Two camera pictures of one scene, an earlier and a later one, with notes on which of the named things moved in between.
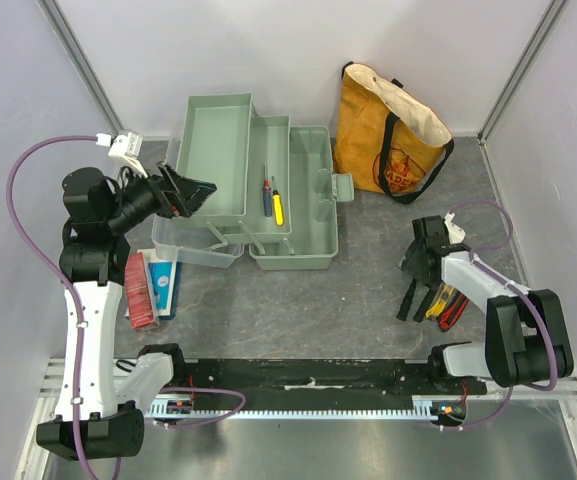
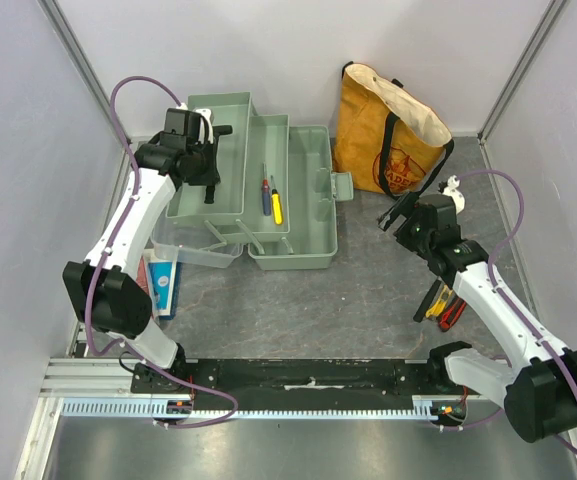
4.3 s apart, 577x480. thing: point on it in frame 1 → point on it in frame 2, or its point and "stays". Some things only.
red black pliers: x=453 y=311 stays
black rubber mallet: x=402 y=313 → x=218 y=130
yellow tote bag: x=391 y=140 stays
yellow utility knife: x=437 y=308 stays
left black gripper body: x=143 y=198 → x=205 y=170
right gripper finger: x=416 y=266 → x=385 y=219
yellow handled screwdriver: x=278 y=205 stays
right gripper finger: x=433 y=278 → x=405 y=206
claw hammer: x=426 y=304 stays
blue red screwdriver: x=267 y=193 stays
